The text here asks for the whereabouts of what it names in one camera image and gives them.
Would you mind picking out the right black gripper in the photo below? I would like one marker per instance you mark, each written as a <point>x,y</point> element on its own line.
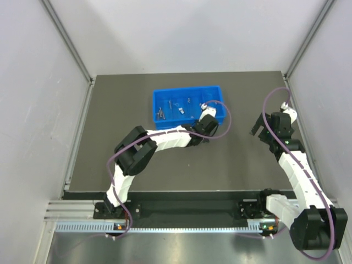
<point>263,127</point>

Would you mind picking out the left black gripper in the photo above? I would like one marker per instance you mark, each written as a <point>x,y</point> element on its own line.
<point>191,128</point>

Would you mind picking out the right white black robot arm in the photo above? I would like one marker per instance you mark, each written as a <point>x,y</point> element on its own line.
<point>314,223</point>

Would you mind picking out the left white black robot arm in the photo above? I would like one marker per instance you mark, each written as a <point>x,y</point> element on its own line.
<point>133,153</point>

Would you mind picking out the blue plastic divided bin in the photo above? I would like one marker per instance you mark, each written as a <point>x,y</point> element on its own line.
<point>198,95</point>

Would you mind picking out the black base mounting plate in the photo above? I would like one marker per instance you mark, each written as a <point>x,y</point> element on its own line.
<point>234,204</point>

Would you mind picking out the grey slotted cable duct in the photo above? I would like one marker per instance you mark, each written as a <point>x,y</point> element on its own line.
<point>114,227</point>

